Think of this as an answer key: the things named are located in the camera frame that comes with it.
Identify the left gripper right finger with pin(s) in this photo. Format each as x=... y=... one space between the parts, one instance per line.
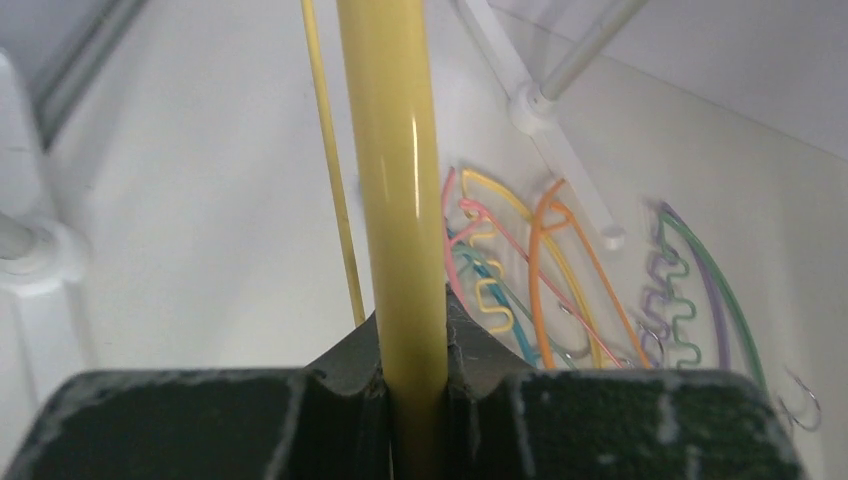
x=511 y=421

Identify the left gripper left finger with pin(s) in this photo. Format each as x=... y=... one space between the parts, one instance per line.
x=326 y=420

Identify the teal wavy hanger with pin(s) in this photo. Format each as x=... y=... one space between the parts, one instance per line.
x=682 y=311

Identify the pink hanger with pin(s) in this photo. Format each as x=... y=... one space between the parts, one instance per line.
x=465 y=222

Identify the green smooth hanger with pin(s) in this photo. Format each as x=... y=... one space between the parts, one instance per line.
x=723 y=303

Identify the yellow smooth hanger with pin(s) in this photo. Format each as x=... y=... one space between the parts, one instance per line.
x=386 y=60

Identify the yellow wavy hanger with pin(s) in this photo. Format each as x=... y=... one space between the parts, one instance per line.
x=532 y=254

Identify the blue wavy hanger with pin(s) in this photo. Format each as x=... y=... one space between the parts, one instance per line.
x=490 y=277

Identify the purple wavy hanger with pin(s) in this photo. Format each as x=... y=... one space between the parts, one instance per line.
x=655 y=327

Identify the chrome and white garment rack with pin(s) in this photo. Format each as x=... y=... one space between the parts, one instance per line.
x=40 y=256

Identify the aluminium frame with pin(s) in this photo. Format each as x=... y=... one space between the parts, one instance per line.
x=95 y=29

